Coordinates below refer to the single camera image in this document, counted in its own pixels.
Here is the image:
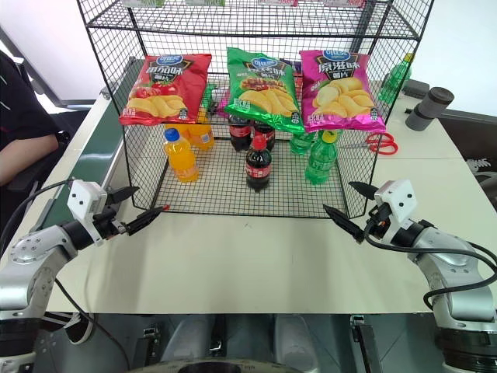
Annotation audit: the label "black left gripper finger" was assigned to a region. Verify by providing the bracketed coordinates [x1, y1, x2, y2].
[124, 204, 170, 237]
[106, 186, 140, 205]

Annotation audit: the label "green conveyor belt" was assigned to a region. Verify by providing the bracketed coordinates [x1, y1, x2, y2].
[29, 56, 137, 234]

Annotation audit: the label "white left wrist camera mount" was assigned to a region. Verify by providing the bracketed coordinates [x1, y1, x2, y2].
[67, 179, 108, 248]

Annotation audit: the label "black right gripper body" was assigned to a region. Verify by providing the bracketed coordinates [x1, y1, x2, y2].
[364, 199, 393, 240]

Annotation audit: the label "grey foam roll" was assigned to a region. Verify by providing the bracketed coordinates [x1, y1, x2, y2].
[405, 86, 455, 131]

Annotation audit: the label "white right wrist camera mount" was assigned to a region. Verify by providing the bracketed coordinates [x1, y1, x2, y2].
[374, 179, 419, 235]

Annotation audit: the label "small green snack packet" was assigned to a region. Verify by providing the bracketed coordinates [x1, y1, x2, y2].
[200, 83, 219, 114]

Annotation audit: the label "magenta potato chips bag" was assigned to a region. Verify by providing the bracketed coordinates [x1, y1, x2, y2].
[298, 49, 388, 134]

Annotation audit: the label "red potato chips bag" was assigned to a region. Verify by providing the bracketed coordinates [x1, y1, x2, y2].
[118, 53, 213, 127]

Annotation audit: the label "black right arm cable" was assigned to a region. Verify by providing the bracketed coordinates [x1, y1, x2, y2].
[364, 217, 497, 311]

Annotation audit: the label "red handled scissors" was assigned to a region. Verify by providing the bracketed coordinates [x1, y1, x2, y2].
[341, 131, 399, 156]

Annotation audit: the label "green soda bottle yellow label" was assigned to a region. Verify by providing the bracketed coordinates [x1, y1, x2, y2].
[304, 130, 342, 186]

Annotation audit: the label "black wire mesh rack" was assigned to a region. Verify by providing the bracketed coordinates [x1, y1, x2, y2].
[76, 0, 435, 219]

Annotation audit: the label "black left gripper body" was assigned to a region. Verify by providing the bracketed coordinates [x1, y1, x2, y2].
[92, 193, 129, 240]

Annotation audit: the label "small purple snack packet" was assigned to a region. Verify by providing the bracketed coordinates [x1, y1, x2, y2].
[214, 87, 235, 117]

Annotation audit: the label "orange soda bottle blue cap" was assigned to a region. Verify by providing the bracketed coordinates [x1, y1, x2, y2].
[162, 127, 200, 183]

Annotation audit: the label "person in black shirt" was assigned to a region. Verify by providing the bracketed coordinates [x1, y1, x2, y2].
[0, 50, 75, 187]

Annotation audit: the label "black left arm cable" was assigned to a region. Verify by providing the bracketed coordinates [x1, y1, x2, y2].
[0, 179, 131, 372]

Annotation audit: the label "green potato chips bag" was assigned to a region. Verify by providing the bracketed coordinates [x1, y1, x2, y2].
[224, 47, 306, 135]

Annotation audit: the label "purple snack box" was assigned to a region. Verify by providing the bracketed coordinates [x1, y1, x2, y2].
[278, 58, 304, 75]

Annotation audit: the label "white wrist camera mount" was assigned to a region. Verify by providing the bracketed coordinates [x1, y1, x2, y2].
[67, 179, 108, 248]
[374, 179, 419, 235]

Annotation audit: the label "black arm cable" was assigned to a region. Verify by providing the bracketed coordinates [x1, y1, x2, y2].
[0, 179, 131, 372]
[364, 217, 497, 311]

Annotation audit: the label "green soda bottle yellow cap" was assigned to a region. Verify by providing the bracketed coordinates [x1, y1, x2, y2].
[377, 53, 415, 105]

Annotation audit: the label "cola bottle red cap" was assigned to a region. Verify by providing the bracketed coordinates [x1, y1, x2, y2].
[245, 135, 273, 192]

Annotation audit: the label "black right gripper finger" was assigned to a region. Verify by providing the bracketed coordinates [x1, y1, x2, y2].
[348, 180, 380, 200]
[322, 204, 366, 244]

